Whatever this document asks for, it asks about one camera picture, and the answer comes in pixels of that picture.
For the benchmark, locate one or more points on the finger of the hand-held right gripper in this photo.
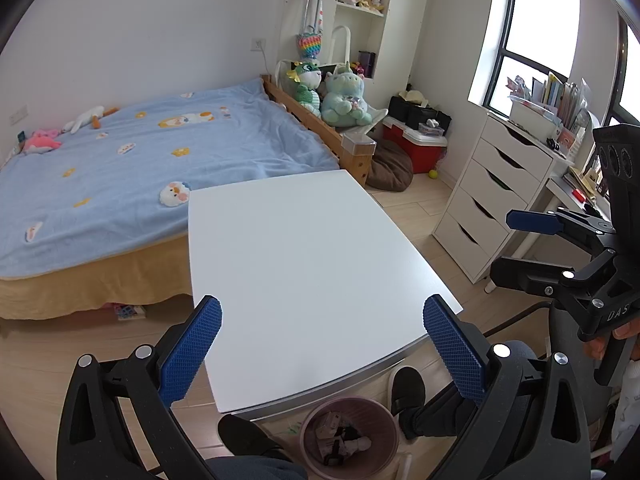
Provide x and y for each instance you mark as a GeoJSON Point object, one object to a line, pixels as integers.
{"type": "Point", "coordinates": [525, 275]}
{"type": "Point", "coordinates": [530, 221]}

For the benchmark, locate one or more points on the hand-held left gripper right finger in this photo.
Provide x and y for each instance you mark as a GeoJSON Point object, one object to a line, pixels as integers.
{"type": "Point", "coordinates": [455, 350]}

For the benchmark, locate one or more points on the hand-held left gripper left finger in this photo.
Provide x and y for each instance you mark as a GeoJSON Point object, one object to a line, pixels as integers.
{"type": "Point", "coordinates": [192, 350]}

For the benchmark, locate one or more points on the black sock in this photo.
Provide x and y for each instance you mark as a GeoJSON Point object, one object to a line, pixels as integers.
{"type": "Point", "coordinates": [347, 432]}

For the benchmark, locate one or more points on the pink trash bin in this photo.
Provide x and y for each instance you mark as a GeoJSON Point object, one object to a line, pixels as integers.
{"type": "Point", "coordinates": [380, 465]}

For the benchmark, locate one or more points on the white cardboard box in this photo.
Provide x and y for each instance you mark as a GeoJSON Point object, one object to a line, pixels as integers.
{"type": "Point", "coordinates": [327, 425]}

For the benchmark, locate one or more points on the person's right hand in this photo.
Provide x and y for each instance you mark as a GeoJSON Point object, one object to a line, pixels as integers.
{"type": "Point", "coordinates": [627, 331]}

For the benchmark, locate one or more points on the white desk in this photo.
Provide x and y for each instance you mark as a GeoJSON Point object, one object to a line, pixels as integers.
{"type": "Point", "coordinates": [562, 187]}

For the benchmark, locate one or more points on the white drawer unit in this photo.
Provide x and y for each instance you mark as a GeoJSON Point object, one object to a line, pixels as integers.
{"type": "Point", "coordinates": [480, 200]}

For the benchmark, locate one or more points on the black shoe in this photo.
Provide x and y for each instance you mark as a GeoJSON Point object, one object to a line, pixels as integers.
{"type": "Point", "coordinates": [245, 435]}
{"type": "Point", "coordinates": [406, 390]}

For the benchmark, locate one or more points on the stack of books and papers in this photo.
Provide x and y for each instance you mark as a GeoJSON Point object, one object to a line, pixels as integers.
{"type": "Point", "coordinates": [545, 105]}

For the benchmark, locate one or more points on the red cooler box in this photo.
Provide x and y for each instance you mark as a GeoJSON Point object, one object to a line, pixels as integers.
{"type": "Point", "coordinates": [425, 157]}

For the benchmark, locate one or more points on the bed with beige skirt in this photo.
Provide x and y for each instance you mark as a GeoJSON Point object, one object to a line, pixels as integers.
{"type": "Point", "coordinates": [75, 292]}

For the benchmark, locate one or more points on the tissue box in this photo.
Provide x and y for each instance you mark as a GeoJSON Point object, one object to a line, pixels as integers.
{"type": "Point", "coordinates": [432, 127]}

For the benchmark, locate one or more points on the person's left leg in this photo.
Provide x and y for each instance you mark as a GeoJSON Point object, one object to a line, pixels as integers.
{"type": "Point", "coordinates": [260, 470]}

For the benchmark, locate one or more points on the brown bean bag cushion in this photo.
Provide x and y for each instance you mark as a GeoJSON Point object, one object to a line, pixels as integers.
{"type": "Point", "coordinates": [392, 167]}

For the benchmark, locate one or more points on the black bag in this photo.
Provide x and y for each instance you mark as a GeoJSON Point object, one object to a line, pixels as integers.
{"type": "Point", "coordinates": [405, 110]}

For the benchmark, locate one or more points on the white printed shirt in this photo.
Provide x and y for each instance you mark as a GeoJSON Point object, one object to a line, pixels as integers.
{"type": "Point", "coordinates": [627, 410]}

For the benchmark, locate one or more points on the beige hat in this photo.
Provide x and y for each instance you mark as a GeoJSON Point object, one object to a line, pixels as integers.
{"type": "Point", "coordinates": [412, 97]}

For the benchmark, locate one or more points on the clear plastic box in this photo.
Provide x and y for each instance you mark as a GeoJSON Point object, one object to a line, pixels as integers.
{"type": "Point", "coordinates": [357, 145]}

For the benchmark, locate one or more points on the bed with blue blanket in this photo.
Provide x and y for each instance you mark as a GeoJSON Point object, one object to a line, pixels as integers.
{"type": "Point", "coordinates": [125, 170]}

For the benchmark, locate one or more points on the window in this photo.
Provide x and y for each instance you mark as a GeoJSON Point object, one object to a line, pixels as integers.
{"type": "Point", "coordinates": [540, 20]}

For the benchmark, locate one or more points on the teal unicorn plush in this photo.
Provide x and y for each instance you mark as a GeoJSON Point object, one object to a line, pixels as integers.
{"type": "Point", "coordinates": [345, 100]}

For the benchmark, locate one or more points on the purple box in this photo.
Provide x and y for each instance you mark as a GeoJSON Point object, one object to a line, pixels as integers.
{"type": "Point", "coordinates": [367, 64]}

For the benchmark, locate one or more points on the white goose plush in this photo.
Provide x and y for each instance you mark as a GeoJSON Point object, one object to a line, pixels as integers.
{"type": "Point", "coordinates": [85, 119]}

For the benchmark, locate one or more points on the pink plush toy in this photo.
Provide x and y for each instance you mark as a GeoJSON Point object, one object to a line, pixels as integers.
{"type": "Point", "coordinates": [42, 144]}

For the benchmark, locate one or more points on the green dragon plush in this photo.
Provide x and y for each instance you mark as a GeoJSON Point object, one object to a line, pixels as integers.
{"type": "Point", "coordinates": [306, 90]}

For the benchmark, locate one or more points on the white arched tube stand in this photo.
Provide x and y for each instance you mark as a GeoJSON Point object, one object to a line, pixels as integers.
{"type": "Point", "coordinates": [333, 45]}

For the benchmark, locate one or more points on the yellow plush toy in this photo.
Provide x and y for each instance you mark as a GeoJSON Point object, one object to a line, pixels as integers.
{"type": "Point", "coordinates": [372, 4]}

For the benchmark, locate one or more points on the rainbow pop bag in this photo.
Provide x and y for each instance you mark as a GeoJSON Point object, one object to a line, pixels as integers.
{"type": "Point", "coordinates": [310, 46]}

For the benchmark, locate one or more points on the wooden bed frame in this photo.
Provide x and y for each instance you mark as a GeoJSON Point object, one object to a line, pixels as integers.
{"type": "Point", "coordinates": [320, 130]}

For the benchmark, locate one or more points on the white wall shelf unit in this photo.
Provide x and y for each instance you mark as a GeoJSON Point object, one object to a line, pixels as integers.
{"type": "Point", "coordinates": [400, 20]}

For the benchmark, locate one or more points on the white wall switch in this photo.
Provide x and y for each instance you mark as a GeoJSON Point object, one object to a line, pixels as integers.
{"type": "Point", "coordinates": [19, 114]}

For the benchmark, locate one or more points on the white wall outlet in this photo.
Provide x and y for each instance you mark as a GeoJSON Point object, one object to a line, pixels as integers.
{"type": "Point", "coordinates": [258, 44]}

